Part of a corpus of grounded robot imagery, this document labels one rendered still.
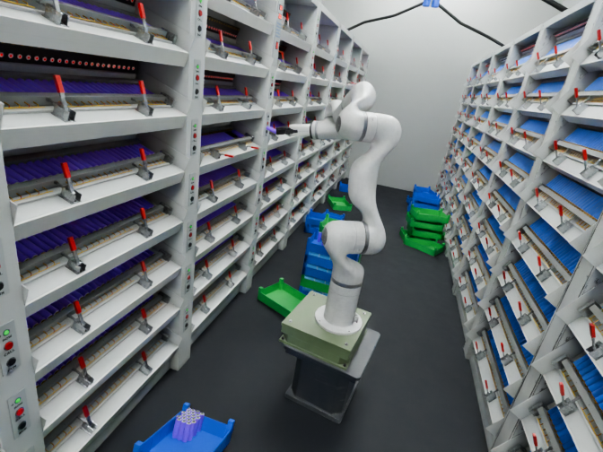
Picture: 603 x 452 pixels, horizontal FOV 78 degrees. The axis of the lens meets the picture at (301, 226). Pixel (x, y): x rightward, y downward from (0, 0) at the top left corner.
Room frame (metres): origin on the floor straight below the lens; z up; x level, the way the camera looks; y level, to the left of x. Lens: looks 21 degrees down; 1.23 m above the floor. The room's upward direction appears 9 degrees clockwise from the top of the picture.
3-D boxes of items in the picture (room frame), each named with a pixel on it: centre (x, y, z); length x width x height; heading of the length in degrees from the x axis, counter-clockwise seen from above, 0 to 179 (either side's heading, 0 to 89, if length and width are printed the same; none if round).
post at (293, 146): (2.68, 0.20, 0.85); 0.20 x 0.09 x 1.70; 77
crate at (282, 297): (1.88, 0.01, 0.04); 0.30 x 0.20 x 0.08; 53
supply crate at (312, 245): (2.05, -0.22, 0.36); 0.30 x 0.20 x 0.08; 77
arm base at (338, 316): (1.26, -0.20, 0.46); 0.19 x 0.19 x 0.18
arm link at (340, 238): (1.25, -0.17, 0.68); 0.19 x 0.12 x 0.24; 105
